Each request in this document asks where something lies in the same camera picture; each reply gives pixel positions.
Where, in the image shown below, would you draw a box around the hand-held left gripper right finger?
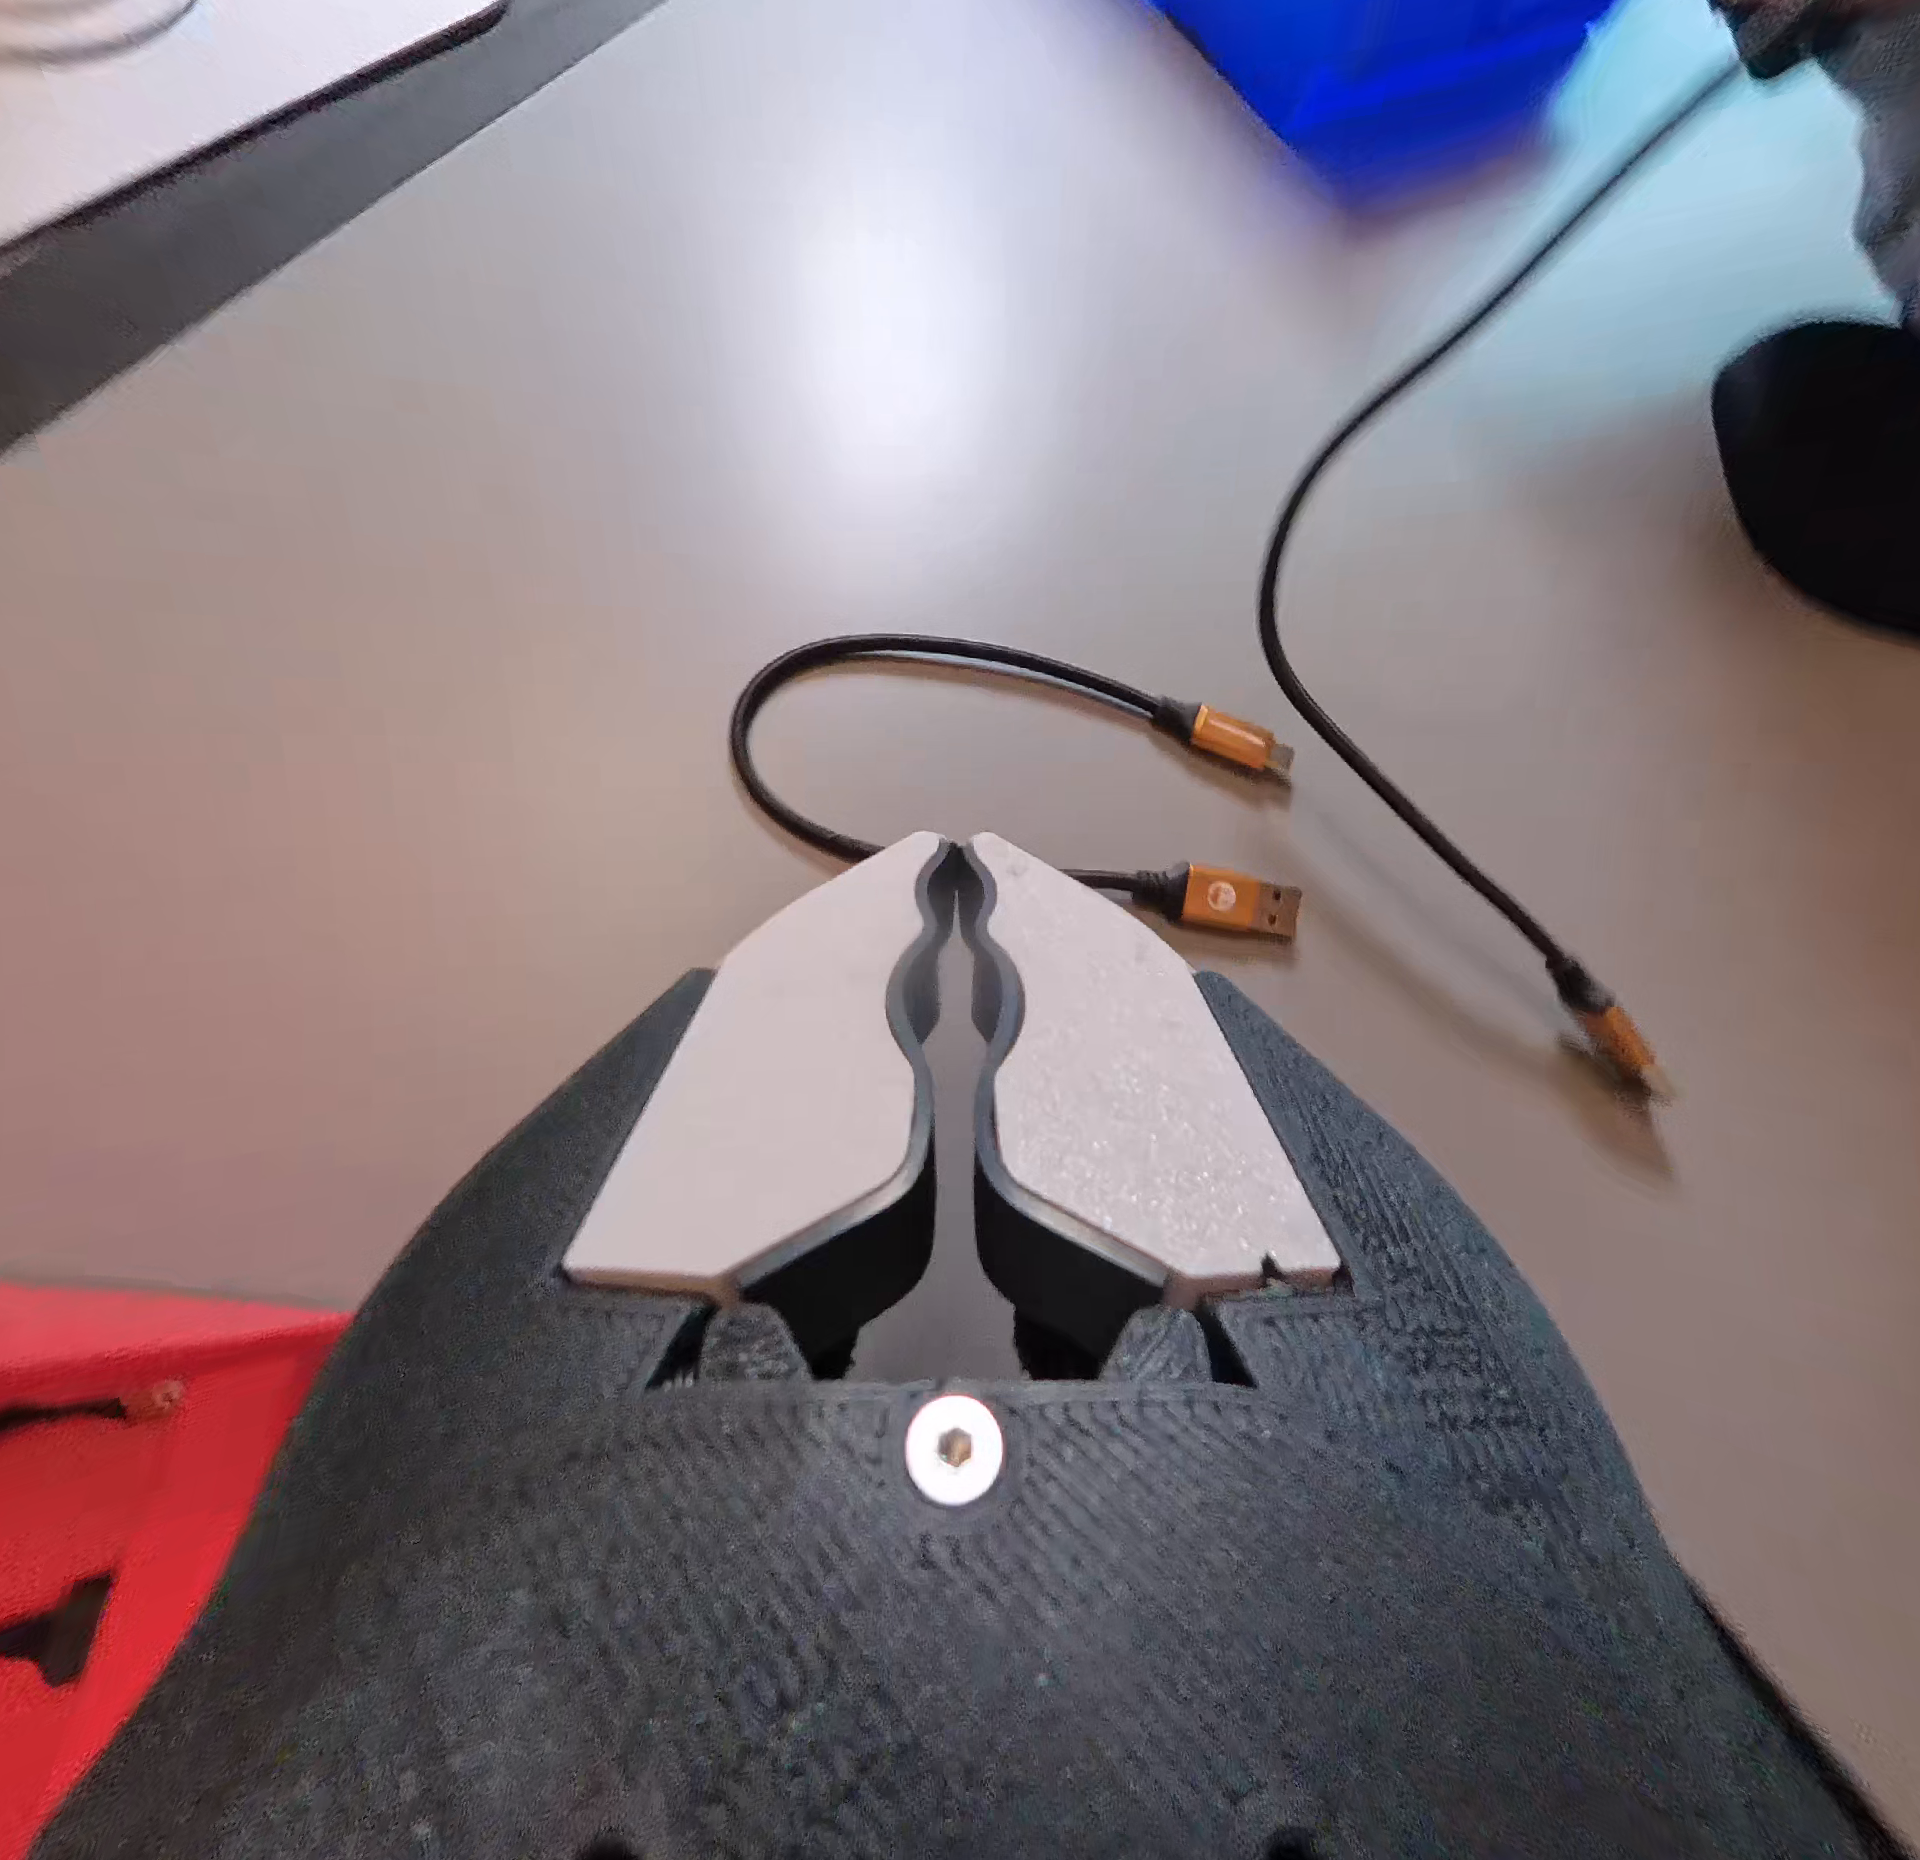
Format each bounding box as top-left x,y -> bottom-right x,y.
966,831 -> 1344,1297

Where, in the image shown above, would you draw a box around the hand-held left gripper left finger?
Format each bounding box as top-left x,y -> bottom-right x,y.
561,831 -> 963,1297

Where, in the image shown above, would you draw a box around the blue storage bin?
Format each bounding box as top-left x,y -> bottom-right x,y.
1095,0 -> 1704,215

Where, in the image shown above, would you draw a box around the black cable orange plugs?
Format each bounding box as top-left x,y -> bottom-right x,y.
729,633 -> 1305,964
0,1379 -> 188,1438
1261,52 -> 1674,1103

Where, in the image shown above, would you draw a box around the red storage bin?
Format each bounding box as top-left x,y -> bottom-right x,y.
0,1283 -> 357,1829

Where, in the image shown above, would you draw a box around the black bin divider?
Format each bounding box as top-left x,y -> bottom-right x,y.
0,1572 -> 117,1692

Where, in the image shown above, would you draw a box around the white book stand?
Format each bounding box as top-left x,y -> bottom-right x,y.
0,0 -> 521,251

